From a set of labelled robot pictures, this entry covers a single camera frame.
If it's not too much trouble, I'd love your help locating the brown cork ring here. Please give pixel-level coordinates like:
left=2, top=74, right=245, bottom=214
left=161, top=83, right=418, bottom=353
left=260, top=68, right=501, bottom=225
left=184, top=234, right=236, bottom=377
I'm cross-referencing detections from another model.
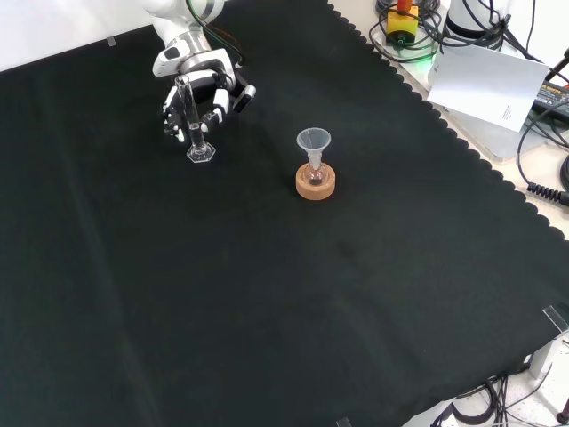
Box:
left=295, top=162, right=337, bottom=201

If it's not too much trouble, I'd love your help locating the clear plastic funnel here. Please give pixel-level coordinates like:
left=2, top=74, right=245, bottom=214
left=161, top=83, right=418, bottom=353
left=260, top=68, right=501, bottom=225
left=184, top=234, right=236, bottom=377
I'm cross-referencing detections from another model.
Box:
left=296, top=127, right=332, bottom=170

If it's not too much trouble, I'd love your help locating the small white box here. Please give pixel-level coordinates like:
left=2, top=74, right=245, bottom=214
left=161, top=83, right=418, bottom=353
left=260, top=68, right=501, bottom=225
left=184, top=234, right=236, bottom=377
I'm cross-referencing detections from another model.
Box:
left=528, top=337, right=555, bottom=379

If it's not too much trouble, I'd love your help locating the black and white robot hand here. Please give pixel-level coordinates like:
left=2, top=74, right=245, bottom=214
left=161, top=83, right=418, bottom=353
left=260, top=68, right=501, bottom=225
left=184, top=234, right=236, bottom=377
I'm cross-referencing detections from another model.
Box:
left=160, top=49, right=258, bottom=144

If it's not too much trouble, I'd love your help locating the black coiled cable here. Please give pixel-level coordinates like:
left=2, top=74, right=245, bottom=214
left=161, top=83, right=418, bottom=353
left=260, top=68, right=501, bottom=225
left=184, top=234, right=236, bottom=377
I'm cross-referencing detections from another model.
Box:
left=526, top=181, right=569, bottom=205

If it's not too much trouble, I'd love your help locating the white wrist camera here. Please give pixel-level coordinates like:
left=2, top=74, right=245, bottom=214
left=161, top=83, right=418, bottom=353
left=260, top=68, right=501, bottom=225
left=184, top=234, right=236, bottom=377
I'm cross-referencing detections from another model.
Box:
left=152, top=43, right=184, bottom=77

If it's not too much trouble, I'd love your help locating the yellow stop button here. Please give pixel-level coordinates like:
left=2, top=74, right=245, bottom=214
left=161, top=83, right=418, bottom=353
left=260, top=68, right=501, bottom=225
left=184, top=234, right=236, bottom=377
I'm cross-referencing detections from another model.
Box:
left=385, top=0, right=421, bottom=45

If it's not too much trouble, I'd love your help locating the black power adapter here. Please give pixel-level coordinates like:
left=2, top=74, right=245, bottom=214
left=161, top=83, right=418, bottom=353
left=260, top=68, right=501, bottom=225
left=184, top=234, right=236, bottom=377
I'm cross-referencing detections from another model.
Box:
left=533, top=82, right=569, bottom=117

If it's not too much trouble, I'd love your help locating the small round-bottom glass flask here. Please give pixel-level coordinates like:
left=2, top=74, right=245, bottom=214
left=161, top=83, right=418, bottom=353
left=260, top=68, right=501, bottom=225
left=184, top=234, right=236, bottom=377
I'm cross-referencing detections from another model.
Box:
left=305, top=157, right=325, bottom=186

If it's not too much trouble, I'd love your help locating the clear glass graduated cylinder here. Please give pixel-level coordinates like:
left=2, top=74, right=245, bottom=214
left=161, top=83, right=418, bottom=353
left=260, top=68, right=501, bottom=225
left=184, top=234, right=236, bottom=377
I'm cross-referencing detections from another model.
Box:
left=174, top=74, right=218, bottom=165

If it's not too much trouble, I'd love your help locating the black bench cloth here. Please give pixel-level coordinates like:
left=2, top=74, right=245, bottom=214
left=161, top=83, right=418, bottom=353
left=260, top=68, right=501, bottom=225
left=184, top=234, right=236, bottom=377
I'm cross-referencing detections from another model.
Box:
left=0, top=0, right=569, bottom=427

